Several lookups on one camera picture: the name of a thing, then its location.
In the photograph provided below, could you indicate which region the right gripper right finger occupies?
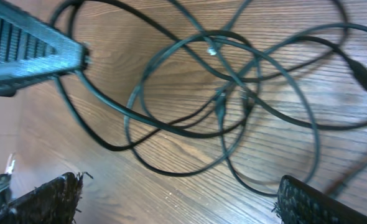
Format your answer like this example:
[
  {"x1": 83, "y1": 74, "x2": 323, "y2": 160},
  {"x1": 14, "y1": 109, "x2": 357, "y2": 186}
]
[{"x1": 275, "y1": 175, "x2": 367, "y2": 224}]

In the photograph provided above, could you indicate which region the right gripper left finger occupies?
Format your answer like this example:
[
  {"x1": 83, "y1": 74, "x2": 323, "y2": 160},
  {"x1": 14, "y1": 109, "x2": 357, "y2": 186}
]
[{"x1": 0, "y1": 172, "x2": 83, "y2": 224}]

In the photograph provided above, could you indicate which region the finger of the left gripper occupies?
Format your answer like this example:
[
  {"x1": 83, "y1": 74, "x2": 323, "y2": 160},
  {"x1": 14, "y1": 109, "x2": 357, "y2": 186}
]
[{"x1": 0, "y1": 1, "x2": 89, "y2": 96}]

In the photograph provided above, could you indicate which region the thin black cable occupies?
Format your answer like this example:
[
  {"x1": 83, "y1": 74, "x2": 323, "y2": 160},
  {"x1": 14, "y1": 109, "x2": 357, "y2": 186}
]
[{"x1": 123, "y1": 0, "x2": 367, "y2": 197}]

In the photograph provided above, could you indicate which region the thick black usb cable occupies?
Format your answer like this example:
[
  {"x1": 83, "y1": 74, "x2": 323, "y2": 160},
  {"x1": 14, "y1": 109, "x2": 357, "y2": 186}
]
[{"x1": 48, "y1": 0, "x2": 367, "y2": 152}]

